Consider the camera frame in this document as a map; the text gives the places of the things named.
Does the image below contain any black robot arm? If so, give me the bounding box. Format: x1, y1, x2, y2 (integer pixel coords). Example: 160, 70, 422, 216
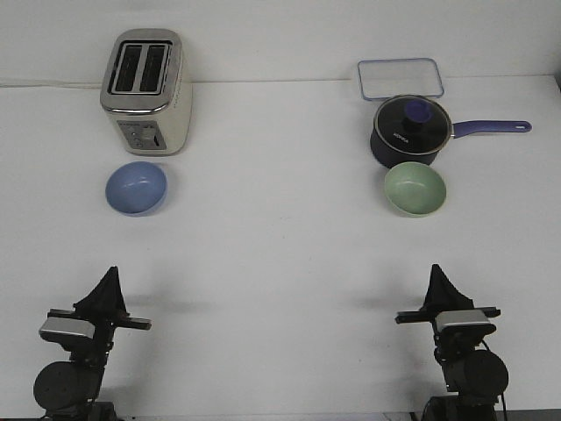
394, 264, 509, 420
33, 266, 152, 420

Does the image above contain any blue bowl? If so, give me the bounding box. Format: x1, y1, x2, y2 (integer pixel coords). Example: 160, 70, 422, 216
104, 161, 168, 217

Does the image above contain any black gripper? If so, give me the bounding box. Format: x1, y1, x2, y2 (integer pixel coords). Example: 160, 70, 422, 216
46, 266, 152, 354
394, 264, 501, 364

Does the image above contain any dark blue saucepan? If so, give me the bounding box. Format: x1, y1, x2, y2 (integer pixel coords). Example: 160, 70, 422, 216
370, 118, 532, 168

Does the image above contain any green bowl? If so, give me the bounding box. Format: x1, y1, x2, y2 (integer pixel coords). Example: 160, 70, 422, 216
383, 161, 447, 218

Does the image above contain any clear plastic container lid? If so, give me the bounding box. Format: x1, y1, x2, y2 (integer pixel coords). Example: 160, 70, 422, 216
357, 58, 444, 101

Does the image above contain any glass pot lid blue knob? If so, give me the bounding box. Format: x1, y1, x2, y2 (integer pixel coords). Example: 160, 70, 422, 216
374, 95, 452, 155

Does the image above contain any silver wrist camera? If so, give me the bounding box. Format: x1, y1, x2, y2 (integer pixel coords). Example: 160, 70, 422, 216
435, 310, 496, 336
39, 318, 96, 339

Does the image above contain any silver two-slot toaster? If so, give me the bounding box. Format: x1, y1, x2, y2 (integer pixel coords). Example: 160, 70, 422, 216
100, 28, 193, 156

